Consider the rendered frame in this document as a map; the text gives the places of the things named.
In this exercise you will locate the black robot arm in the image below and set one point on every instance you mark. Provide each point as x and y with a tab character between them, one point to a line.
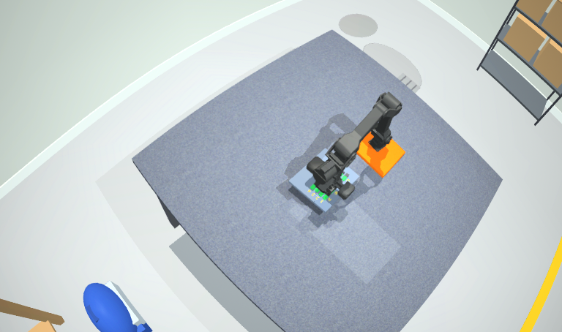
346	147

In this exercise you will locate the light blue switch panel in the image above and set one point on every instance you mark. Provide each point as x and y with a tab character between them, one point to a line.
304	182

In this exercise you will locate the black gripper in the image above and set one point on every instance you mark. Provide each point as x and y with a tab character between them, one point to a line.
344	189

